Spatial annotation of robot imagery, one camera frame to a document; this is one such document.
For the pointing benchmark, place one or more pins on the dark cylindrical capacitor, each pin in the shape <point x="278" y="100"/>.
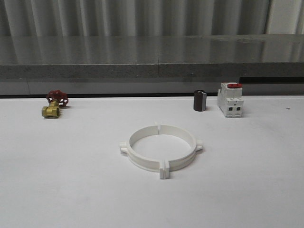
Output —
<point x="200" y="97"/>

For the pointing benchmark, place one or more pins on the brass valve red handwheel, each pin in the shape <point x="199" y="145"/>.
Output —
<point x="56" y="100"/>

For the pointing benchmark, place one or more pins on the grey stone countertop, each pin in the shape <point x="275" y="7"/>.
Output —
<point x="208" y="58"/>

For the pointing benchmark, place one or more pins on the grey pleated curtain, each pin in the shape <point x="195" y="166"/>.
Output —
<point x="132" y="17"/>

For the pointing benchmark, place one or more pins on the white circuit breaker red switch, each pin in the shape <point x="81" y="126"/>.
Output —
<point x="230" y="100"/>

